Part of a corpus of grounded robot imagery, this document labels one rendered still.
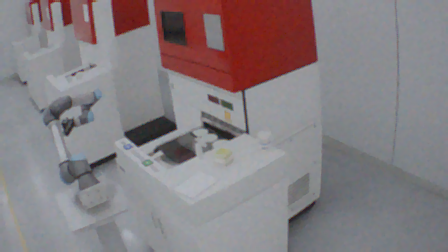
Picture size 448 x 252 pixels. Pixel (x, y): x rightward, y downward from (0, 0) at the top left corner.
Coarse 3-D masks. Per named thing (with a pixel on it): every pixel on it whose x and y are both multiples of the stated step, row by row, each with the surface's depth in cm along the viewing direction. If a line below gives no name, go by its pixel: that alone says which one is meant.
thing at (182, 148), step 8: (200, 128) 279; (184, 136) 272; (192, 136) 271; (200, 136) 269; (160, 144) 265; (168, 144) 265; (176, 144) 264; (184, 144) 262; (192, 144) 261; (208, 144) 259; (168, 152) 256; (176, 152) 255; (184, 152) 254; (192, 152) 253; (184, 160) 246
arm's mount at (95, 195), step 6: (96, 186) 221; (102, 186) 224; (84, 192) 217; (90, 192) 220; (96, 192) 222; (102, 192) 225; (84, 198) 218; (90, 198) 220; (96, 198) 223; (102, 198) 226; (108, 198) 228; (84, 204) 222; (90, 204) 222; (96, 204) 224
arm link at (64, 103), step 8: (64, 96) 241; (72, 96) 249; (80, 96) 255; (88, 96) 263; (96, 96) 270; (56, 104) 236; (64, 104) 238; (72, 104) 246; (80, 104) 256; (56, 112) 237
